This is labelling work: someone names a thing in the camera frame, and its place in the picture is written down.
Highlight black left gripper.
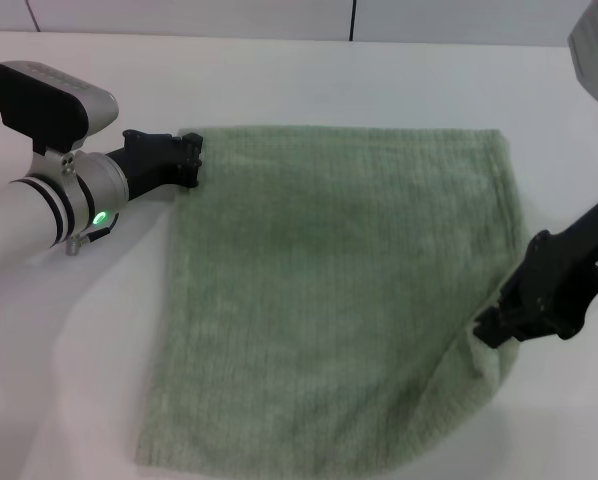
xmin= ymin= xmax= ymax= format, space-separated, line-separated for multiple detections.
xmin=104 ymin=128 xmax=204 ymax=200

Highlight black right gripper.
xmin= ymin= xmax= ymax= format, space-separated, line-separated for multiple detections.
xmin=470 ymin=183 xmax=598 ymax=349

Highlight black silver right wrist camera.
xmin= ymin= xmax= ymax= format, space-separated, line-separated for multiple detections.
xmin=565 ymin=0 xmax=598 ymax=112

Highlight green terry towel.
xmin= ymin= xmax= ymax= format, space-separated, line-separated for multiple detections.
xmin=136 ymin=123 xmax=533 ymax=464

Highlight left arm connector cable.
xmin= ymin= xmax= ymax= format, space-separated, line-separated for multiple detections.
xmin=64 ymin=211 xmax=122 ymax=257

